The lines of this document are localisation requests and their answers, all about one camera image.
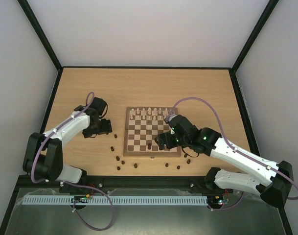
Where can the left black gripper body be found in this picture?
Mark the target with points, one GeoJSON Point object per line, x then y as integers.
{"type": "Point", "coordinates": [99, 129]}

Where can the white slotted cable duct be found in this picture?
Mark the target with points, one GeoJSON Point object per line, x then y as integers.
{"type": "Point", "coordinates": [116, 200]}

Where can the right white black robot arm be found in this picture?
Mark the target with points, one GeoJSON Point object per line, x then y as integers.
{"type": "Point", "coordinates": [267, 179]}

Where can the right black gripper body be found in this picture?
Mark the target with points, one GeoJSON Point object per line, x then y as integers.
{"type": "Point", "coordinates": [164, 140]}

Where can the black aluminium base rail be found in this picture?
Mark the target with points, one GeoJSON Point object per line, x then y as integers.
{"type": "Point", "coordinates": [192, 184]}

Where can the wooden chess board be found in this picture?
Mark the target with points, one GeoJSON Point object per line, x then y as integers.
{"type": "Point", "coordinates": [139, 133]}

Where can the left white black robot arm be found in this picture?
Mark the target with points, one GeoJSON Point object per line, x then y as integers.
{"type": "Point", "coordinates": [44, 153]}

